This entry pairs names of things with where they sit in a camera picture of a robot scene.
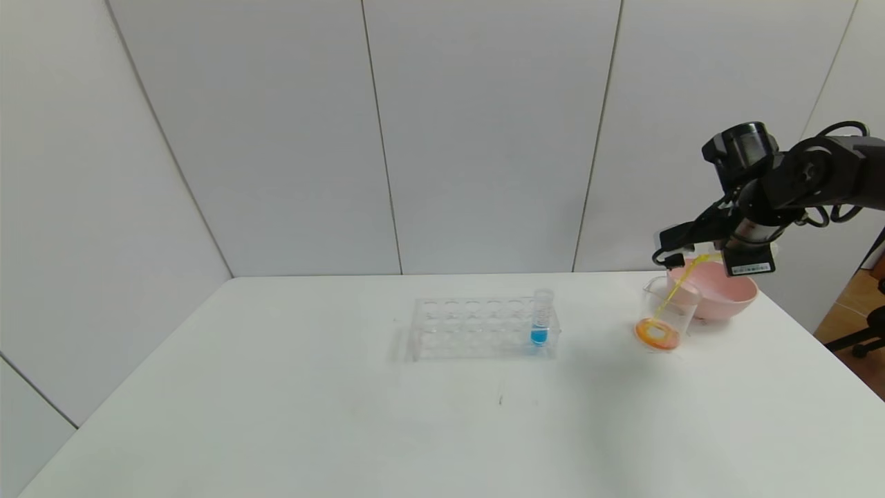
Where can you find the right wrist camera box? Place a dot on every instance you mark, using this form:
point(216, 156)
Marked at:
point(674, 243)

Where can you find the clear glass beaker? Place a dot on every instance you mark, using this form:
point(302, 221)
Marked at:
point(657, 335)

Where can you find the clear acrylic test tube rack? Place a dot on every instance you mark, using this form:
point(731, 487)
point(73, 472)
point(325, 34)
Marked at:
point(449, 342)

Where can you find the test tube with blue pigment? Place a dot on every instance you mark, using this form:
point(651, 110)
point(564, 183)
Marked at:
point(539, 336)

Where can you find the black office chair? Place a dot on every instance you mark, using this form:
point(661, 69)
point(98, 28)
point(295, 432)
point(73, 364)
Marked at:
point(861, 339)

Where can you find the test tube with yellow pigment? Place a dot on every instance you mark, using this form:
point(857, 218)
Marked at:
point(705, 261)

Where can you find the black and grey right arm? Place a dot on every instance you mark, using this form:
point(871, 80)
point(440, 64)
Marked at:
point(795, 180)

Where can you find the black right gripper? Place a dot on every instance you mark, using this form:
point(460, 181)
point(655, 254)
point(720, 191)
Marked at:
point(749, 265)

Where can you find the pink plastic bowl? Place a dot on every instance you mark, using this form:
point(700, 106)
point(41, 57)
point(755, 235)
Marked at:
point(726, 297)

